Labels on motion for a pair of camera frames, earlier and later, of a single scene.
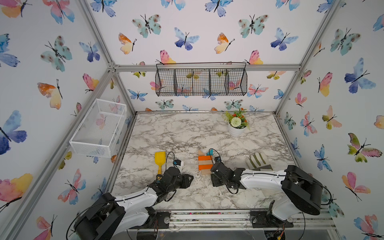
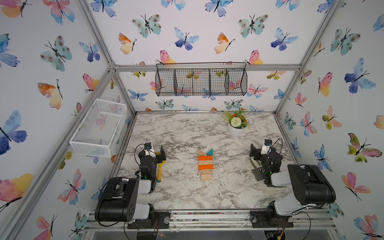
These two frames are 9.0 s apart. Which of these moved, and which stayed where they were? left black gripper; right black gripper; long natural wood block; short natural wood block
Moved: right black gripper; left black gripper
Stayed: long natural wood block; short natural wood block
